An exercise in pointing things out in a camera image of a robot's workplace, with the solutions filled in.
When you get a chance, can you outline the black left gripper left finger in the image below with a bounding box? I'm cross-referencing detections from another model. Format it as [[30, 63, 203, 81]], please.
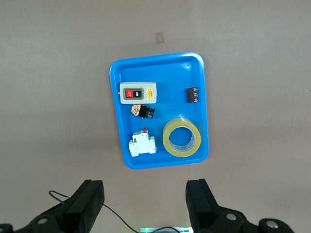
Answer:
[[0, 179, 105, 233]]

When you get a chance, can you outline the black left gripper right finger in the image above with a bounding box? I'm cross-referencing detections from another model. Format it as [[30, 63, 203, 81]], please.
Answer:
[[185, 179, 296, 233]]

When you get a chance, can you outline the yellow tape roll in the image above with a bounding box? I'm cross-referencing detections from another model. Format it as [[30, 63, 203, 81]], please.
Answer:
[[162, 116, 202, 158]]

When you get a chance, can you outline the white circuit breaker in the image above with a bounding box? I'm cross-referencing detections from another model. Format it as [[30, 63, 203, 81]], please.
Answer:
[[128, 128, 156, 158]]

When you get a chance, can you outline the black orange push button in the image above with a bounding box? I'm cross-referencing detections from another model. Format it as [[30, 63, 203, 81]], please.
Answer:
[[130, 103, 156, 120]]

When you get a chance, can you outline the dark terminal block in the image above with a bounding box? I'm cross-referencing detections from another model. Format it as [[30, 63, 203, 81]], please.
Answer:
[[186, 86, 200, 103]]

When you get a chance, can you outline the blue plastic tray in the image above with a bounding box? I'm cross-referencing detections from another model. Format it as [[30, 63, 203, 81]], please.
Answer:
[[108, 51, 210, 170]]

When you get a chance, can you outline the grey on-off switch box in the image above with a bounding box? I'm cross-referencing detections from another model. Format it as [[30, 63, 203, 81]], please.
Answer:
[[119, 82, 158, 104]]

